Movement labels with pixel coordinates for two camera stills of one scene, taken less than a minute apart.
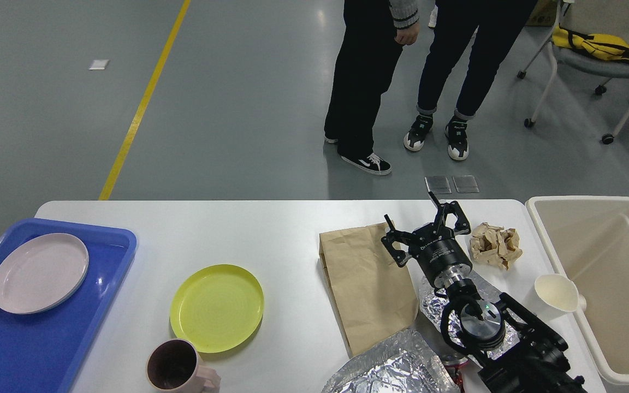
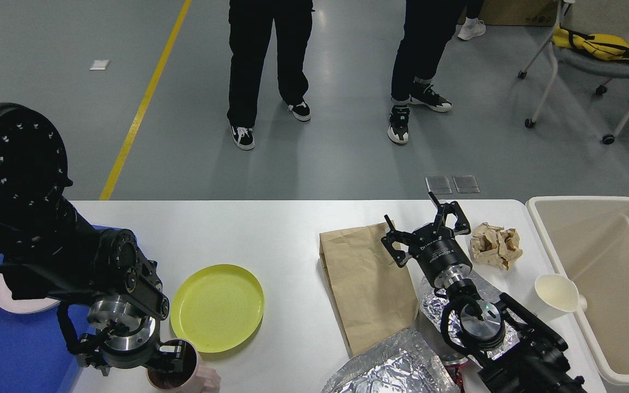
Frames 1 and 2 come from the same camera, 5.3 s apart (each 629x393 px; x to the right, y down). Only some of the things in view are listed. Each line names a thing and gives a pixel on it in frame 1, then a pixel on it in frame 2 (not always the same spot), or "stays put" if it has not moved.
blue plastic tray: x=42 y=351 stays put
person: x=455 y=24 -> x=429 y=28
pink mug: x=174 y=365 stays put
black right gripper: x=438 y=252 stays put
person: x=373 y=32 -> x=250 y=24
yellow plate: x=215 y=308 stays put
